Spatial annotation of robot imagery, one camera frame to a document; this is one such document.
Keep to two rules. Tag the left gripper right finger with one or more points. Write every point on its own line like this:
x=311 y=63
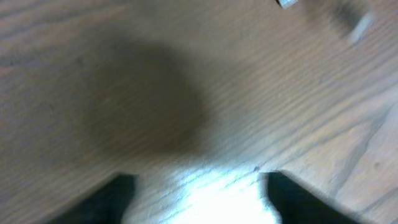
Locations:
x=296 y=205

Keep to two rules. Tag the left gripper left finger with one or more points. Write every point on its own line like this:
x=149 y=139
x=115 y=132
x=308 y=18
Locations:
x=105 y=204

